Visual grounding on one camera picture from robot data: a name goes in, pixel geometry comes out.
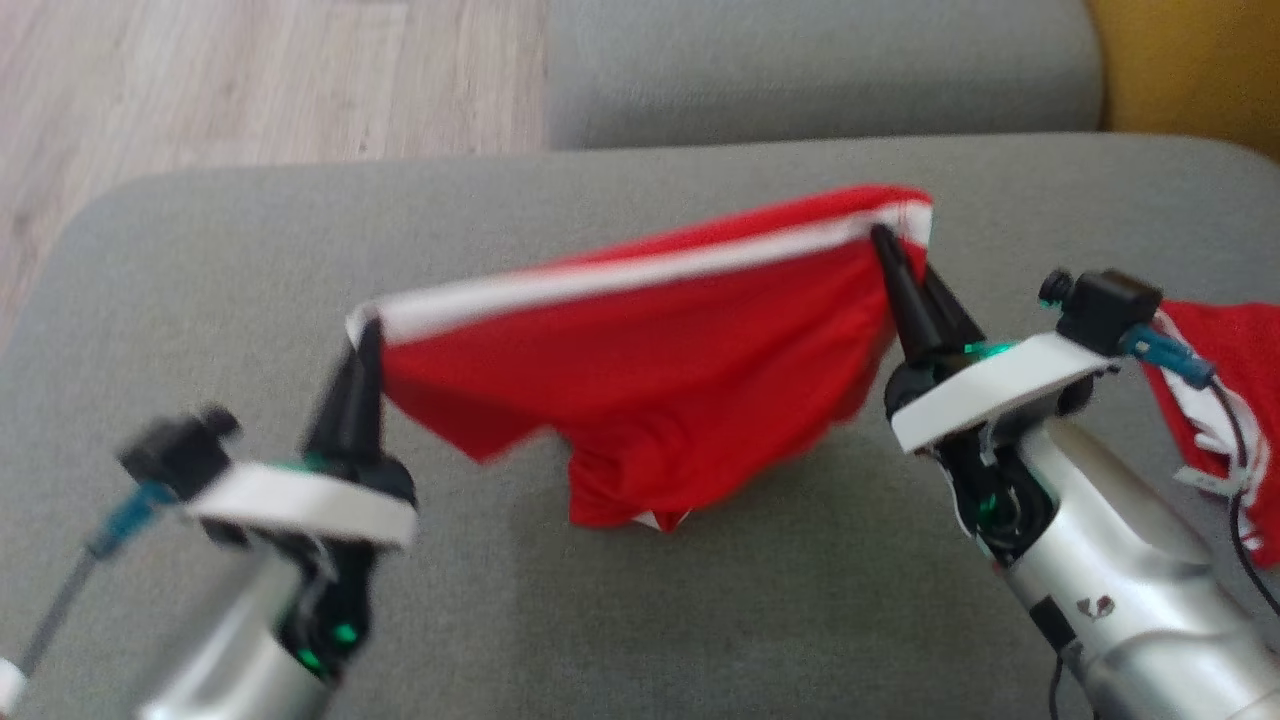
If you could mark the yellow sofa cushion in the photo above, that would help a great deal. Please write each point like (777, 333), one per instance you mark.
(1190, 60)

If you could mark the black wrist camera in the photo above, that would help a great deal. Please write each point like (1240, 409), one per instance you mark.
(175, 455)
(1105, 308)

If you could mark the small grey sofa cushion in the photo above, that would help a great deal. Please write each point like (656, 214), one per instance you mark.
(820, 60)

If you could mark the red shorts with white trim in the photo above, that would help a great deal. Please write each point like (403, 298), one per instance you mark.
(650, 380)

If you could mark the red basketball jersey number 33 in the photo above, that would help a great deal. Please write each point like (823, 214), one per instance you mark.
(1245, 370)

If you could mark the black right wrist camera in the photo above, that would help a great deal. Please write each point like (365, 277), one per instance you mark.
(1105, 308)

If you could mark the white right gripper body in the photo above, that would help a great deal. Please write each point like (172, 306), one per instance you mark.
(990, 395)

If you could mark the blue camera connector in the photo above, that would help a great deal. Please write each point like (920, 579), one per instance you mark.
(1165, 352)
(130, 515)

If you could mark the large grey sofa seat cushion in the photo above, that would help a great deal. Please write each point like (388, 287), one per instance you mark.
(700, 620)

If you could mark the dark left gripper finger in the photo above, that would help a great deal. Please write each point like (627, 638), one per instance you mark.
(371, 400)
(337, 425)

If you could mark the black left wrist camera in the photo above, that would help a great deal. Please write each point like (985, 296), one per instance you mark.
(175, 455)

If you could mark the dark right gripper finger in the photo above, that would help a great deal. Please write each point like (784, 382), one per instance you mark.
(955, 325)
(905, 300)

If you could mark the blue right camera connector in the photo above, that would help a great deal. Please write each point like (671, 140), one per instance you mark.
(1165, 352)

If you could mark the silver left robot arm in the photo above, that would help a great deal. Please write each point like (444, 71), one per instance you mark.
(230, 660)

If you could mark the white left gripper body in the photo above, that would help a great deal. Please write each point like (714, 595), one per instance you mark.
(300, 500)

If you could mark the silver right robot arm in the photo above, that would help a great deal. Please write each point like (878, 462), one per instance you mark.
(1130, 560)

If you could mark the blue left camera connector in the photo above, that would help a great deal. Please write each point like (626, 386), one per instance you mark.
(130, 515)

